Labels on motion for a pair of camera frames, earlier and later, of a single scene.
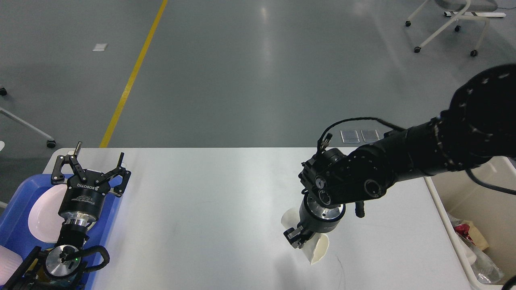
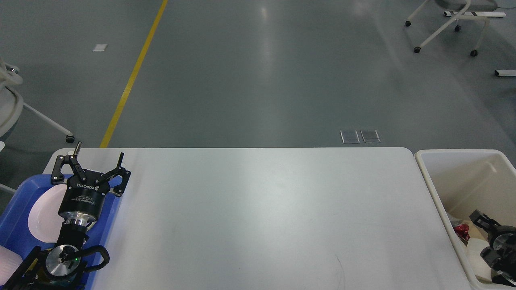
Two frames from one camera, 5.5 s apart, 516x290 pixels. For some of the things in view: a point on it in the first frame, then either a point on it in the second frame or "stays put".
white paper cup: x=317 y=247 → x=474 y=246
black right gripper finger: x=297 y=237 → x=483 y=220
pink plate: x=44 y=222 stays put
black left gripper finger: x=71 y=157 stays put
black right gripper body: x=317 y=218 → x=502 y=239
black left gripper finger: x=125 y=175 stays put
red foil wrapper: x=464 y=229 stays put
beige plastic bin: x=494 y=212 stays put
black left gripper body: x=84 y=201 stays put
